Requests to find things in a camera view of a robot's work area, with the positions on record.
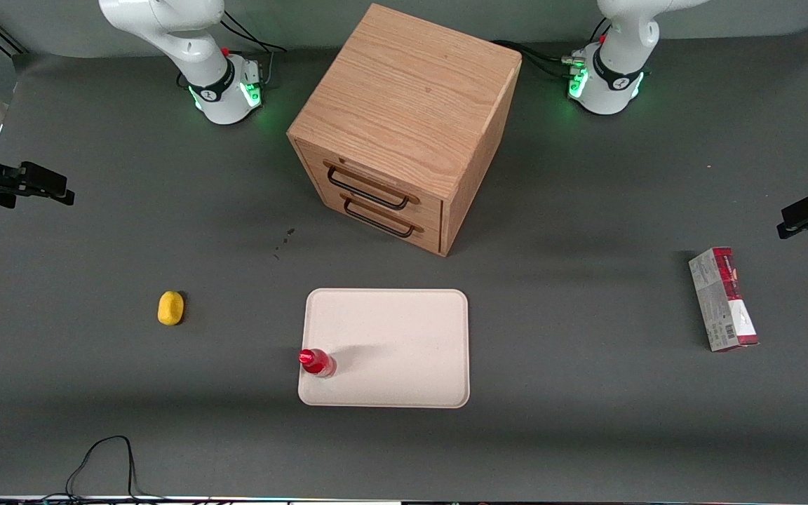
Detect black arm base cables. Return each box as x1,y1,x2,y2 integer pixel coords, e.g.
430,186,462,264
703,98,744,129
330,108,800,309
492,40,585,81
220,10,290,88

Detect yellow lemon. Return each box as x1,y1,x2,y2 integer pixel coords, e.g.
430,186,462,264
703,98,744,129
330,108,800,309
158,291,185,326

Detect red plaid cardboard box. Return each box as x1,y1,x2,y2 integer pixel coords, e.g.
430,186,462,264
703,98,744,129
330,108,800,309
689,247,760,352

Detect black aluminium frame rail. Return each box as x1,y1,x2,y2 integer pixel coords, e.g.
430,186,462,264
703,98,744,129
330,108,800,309
0,7,27,57

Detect black right arm base cables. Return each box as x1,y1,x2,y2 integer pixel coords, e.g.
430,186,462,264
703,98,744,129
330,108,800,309
220,10,290,88

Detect small red coke bottle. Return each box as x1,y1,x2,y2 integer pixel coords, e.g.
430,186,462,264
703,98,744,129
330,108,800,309
299,348,337,379

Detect black metal drawer handle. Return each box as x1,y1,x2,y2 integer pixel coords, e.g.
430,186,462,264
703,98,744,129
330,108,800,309
341,194,424,238
324,161,420,210

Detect black left arm base cables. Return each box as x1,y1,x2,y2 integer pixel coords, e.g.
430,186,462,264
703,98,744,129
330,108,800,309
492,40,585,81

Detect wooden drawer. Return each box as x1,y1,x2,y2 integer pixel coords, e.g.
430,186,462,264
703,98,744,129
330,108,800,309
297,140,444,229
320,189,443,255

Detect thin black looped cable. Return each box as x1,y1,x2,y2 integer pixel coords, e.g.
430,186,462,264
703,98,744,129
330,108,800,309
43,436,166,503

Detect cream plastic tray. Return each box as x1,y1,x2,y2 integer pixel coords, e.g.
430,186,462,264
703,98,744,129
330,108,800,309
298,288,470,408

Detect wooden two-drawer cabinet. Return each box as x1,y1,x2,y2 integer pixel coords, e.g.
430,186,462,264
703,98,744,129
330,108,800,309
287,4,523,257

